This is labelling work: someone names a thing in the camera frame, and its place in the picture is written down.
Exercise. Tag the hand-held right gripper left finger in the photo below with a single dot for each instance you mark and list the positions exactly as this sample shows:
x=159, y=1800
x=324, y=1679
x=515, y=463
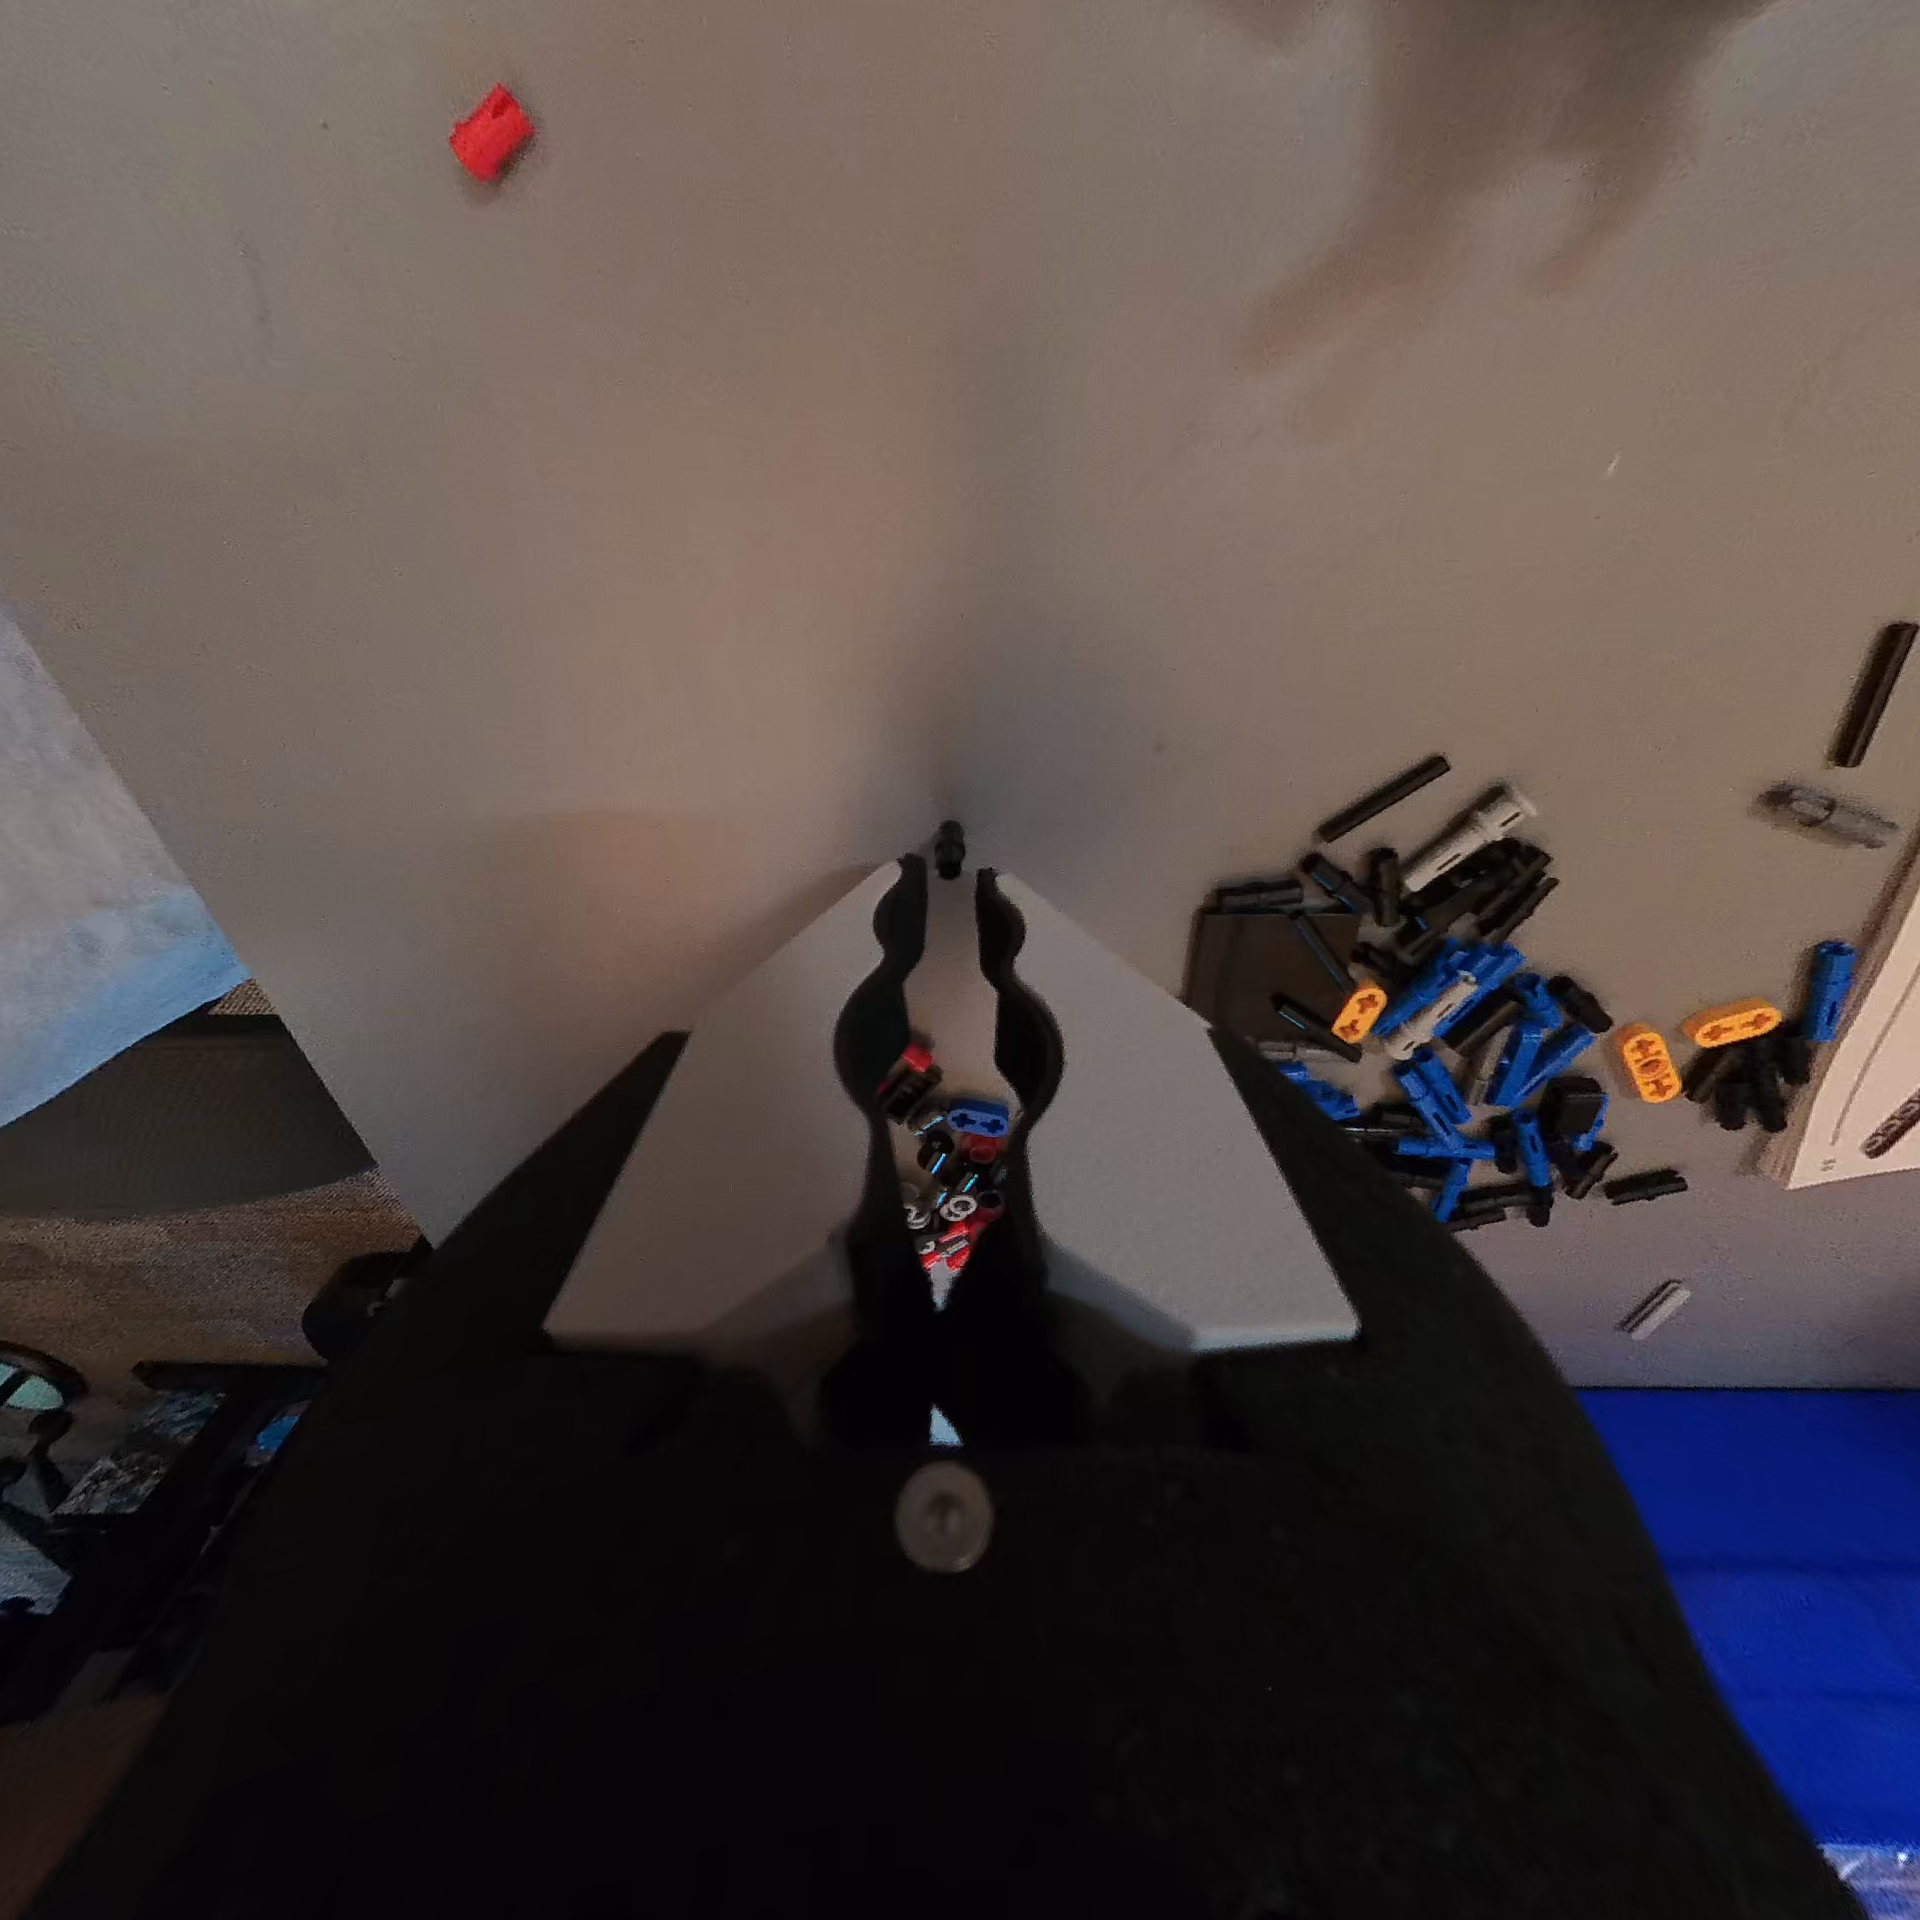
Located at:
x=705, y=1170

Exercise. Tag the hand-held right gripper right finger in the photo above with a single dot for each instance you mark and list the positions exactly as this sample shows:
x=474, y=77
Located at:
x=1184, y=1185

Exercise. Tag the small black lego pin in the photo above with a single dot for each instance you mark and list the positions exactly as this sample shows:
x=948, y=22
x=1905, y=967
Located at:
x=948, y=848

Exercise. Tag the pile of small lego pins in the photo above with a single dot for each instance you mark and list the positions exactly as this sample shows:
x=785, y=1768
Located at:
x=955, y=1154

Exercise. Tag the orange lego half beam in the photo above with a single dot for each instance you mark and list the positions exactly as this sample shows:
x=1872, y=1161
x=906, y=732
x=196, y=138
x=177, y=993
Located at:
x=1649, y=1062
x=1730, y=1023
x=1357, y=1014

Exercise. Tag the pile of blue black lego pieces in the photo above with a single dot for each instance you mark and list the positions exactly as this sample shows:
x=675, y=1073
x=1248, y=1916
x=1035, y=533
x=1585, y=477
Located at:
x=1448, y=1049

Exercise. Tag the small grey lego pin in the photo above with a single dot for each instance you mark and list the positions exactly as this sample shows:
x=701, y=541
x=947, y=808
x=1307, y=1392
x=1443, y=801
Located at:
x=1653, y=1308

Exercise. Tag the cluster of black lego pins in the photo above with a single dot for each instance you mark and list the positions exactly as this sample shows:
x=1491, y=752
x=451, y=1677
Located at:
x=1746, y=1085

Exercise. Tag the blue lego pin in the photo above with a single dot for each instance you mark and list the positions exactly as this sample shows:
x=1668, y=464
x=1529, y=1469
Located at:
x=1829, y=990

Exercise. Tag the lego instruction booklet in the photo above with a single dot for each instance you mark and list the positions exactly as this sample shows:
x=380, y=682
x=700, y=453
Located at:
x=1860, y=1049

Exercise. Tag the grey lego connector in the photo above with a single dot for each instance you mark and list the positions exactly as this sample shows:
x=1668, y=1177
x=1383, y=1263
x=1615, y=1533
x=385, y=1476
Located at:
x=1823, y=812

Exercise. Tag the long black lego axle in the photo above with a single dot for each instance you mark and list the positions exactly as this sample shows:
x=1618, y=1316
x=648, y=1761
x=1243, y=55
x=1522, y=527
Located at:
x=1872, y=696

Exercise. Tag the red lego brick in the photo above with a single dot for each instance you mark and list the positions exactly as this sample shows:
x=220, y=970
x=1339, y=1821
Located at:
x=493, y=134

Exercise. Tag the person's left hand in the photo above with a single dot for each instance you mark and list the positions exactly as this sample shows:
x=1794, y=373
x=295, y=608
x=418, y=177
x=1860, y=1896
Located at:
x=1516, y=135

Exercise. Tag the dark clutter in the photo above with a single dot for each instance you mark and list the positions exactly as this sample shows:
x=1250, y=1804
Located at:
x=136, y=1470

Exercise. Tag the blue plastic bin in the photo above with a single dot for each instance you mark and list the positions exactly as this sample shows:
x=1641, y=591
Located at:
x=1786, y=1576

